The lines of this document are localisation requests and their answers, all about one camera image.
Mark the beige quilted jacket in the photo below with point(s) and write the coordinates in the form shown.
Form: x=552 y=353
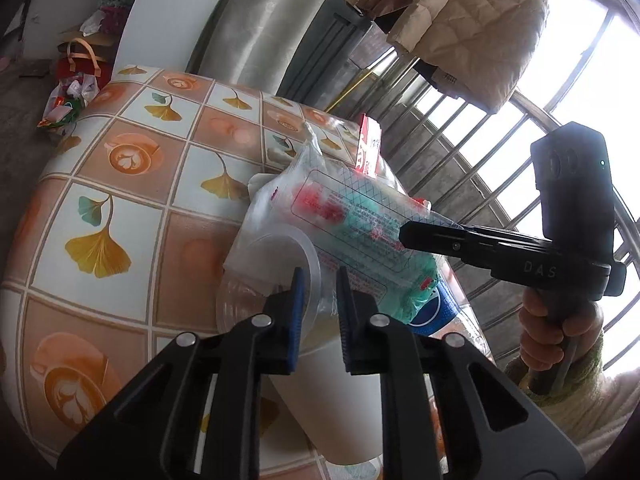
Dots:
x=475 y=25

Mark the person's right forearm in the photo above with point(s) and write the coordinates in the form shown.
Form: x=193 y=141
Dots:
x=600 y=410

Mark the clear plastic cup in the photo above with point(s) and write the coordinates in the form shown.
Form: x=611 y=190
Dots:
x=240 y=300

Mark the grey curtain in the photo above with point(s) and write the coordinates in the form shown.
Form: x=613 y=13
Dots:
x=270 y=25

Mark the red and white carton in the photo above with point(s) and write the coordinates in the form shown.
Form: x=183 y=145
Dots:
x=369 y=145

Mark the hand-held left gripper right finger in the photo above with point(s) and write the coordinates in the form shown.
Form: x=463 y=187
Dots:
x=344 y=320

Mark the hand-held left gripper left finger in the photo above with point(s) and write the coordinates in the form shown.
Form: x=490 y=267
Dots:
x=296 y=310

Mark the metal window railing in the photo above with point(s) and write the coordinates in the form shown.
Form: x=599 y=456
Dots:
x=537 y=108

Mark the yellow broomstick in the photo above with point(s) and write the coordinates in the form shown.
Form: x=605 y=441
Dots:
x=350 y=91

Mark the white paper cup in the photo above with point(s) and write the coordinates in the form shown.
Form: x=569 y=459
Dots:
x=340 y=410

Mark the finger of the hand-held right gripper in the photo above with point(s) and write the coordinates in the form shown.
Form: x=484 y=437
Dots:
x=450 y=245

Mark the clear printed plastic bag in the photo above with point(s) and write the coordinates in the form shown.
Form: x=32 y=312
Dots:
x=350 y=210

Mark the clear plastic bottle blue label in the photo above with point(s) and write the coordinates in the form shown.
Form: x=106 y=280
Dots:
x=440 y=316

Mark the white plastic bag of wrappers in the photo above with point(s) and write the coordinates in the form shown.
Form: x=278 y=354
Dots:
x=65 y=106

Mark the person's right hand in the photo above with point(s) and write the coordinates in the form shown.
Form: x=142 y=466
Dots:
x=532 y=340

